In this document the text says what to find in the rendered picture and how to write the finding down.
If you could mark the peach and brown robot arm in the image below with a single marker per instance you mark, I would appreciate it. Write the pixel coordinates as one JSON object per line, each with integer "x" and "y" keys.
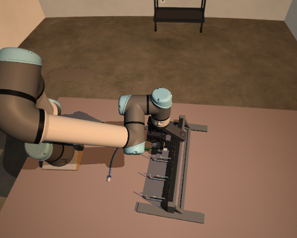
{"x": 25, "y": 108}

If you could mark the dark grey port rack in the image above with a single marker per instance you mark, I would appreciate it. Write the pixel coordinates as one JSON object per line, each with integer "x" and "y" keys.
{"x": 173, "y": 211}

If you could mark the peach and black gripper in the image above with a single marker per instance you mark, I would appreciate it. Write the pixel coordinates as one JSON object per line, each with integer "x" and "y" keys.
{"x": 155, "y": 134}

